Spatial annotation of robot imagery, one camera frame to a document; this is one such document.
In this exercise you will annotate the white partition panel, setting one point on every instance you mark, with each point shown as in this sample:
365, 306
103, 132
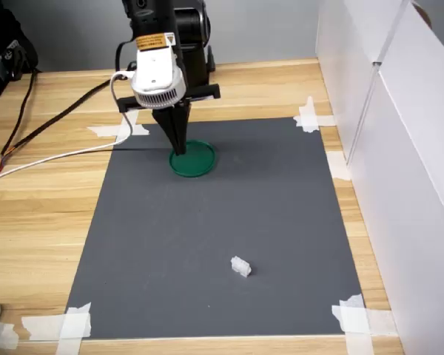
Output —
422, 185
340, 55

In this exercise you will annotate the black bag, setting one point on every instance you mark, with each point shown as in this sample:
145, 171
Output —
7, 37

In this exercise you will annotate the clear partition joining post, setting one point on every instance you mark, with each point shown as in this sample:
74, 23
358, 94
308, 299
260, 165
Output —
363, 111

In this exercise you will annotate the small white plastic terminal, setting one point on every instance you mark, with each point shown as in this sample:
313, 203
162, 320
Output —
241, 266

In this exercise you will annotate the dark grey mat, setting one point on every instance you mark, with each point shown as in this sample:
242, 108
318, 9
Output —
207, 222

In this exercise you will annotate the round green lid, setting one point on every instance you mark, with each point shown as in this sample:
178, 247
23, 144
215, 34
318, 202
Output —
200, 162

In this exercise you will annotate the white camera box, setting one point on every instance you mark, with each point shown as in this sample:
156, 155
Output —
155, 74

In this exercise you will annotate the white tape strip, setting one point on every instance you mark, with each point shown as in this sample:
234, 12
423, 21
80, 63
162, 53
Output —
70, 345
3, 334
337, 164
126, 125
309, 109
40, 327
103, 131
323, 121
381, 321
357, 344

